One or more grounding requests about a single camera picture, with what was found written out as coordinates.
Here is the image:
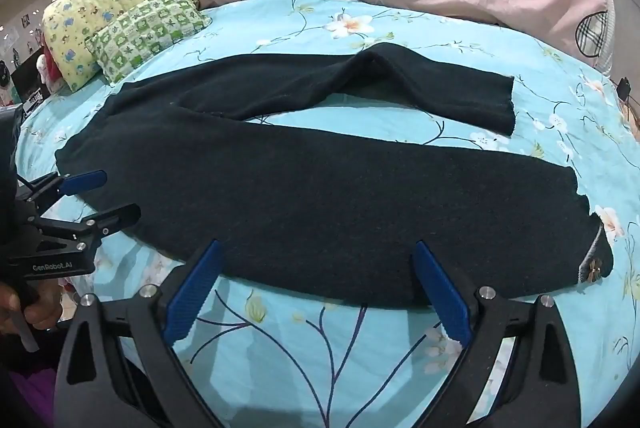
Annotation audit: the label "yellow printed pillow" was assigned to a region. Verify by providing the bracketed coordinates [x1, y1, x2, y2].
[41, 0, 201, 93]

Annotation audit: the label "person's left hand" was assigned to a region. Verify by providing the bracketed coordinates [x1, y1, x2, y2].
[0, 277, 66, 334]

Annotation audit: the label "black laptop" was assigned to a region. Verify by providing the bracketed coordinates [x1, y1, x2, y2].
[10, 56, 51, 110]

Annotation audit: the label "white striped cloth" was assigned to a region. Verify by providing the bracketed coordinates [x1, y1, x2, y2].
[596, 0, 617, 76]

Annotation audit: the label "purple clothing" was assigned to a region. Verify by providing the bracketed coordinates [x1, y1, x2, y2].
[7, 368, 56, 428]

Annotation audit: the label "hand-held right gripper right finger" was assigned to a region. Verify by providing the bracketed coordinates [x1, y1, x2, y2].
[412, 241, 583, 428]

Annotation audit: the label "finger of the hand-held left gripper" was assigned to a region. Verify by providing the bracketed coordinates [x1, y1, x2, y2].
[17, 169, 108, 209]
[35, 203, 142, 241]

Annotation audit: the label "pink plush toy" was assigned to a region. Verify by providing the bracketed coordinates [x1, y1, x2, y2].
[36, 48, 63, 92]

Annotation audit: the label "blue floral bed sheet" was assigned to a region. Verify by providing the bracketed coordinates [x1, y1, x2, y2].
[15, 0, 640, 428]

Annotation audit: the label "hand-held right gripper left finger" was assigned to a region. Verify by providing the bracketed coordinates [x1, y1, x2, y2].
[52, 238, 226, 428]

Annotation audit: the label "green checkered pillow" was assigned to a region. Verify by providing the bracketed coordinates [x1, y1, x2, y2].
[85, 0, 213, 84]

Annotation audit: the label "black pants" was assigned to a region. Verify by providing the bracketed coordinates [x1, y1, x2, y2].
[54, 42, 615, 309]

